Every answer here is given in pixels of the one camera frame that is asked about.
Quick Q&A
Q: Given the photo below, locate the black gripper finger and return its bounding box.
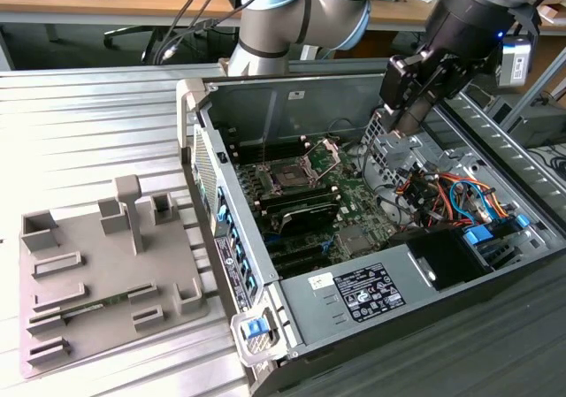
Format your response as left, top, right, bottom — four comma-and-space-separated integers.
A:
417, 54, 472, 106

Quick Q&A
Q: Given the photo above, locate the silver CPU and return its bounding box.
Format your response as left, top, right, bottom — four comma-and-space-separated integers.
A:
392, 97, 433, 137

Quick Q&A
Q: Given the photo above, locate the CPU socket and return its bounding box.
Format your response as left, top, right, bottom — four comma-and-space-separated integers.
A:
260, 160, 324, 195

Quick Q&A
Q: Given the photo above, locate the black RAM slot bank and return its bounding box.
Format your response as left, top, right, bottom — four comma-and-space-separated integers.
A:
258, 183, 340, 215

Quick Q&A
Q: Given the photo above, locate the perforated metal drive cage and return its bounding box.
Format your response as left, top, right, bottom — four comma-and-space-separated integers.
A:
360, 107, 443, 186

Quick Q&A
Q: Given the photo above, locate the aluminium profile strut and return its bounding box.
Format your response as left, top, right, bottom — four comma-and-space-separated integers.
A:
502, 45, 566, 129

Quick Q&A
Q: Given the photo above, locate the grey computer tower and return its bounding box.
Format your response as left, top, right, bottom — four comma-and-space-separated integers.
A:
486, 94, 566, 149

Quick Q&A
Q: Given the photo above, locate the metal socket cover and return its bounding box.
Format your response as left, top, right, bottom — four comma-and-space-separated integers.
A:
298, 136, 341, 181

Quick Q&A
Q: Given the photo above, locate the open PC case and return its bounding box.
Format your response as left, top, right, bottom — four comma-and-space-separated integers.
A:
175, 56, 566, 397

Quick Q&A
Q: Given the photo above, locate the green motherboard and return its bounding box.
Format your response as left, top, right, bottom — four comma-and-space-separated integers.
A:
233, 134, 402, 279

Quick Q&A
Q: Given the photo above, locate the blue plastic drive clip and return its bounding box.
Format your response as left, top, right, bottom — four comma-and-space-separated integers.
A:
463, 224, 494, 250

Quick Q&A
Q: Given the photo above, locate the black fan shroud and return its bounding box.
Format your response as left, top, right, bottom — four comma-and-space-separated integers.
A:
388, 227, 492, 293

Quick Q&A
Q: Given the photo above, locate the silver chipset heatsink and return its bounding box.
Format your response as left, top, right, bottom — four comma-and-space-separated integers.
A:
338, 226, 371, 256

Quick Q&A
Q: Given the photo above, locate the black expansion card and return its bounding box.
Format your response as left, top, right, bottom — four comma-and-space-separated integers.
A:
277, 201, 340, 240

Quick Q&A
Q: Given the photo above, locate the grey power supply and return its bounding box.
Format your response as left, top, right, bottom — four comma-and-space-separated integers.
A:
279, 242, 439, 346

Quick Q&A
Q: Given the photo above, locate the blue case latch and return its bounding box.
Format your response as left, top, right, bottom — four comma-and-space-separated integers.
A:
244, 319, 267, 340

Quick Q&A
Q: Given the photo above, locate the black office chair base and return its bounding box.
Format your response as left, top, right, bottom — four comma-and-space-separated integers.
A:
103, 16, 209, 65

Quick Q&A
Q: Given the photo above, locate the grey parts rack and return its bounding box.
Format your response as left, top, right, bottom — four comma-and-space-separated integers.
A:
17, 174, 211, 380

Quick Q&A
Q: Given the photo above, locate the green RAM stick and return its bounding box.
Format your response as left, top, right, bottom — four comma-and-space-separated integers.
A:
59, 291, 134, 317

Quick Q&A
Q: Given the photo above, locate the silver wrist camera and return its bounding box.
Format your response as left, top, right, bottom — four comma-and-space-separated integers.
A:
497, 34, 535, 89

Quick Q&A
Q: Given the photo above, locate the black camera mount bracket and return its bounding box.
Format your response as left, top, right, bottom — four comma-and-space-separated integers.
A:
508, 5, 543, 40

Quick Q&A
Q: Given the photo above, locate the blue wire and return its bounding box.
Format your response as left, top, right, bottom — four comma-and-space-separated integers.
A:
448, 178, 494, 225

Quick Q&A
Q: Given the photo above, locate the orange yellow wire bundle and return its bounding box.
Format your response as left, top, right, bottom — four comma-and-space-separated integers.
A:
395, 171, 509, 222

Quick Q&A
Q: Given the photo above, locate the thick black cable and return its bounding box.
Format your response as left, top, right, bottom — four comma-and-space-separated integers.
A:
141, 0, 272, 65

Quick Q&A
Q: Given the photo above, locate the thin cable silver plug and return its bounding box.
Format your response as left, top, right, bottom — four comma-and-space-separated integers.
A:
157, 0, 231, 65

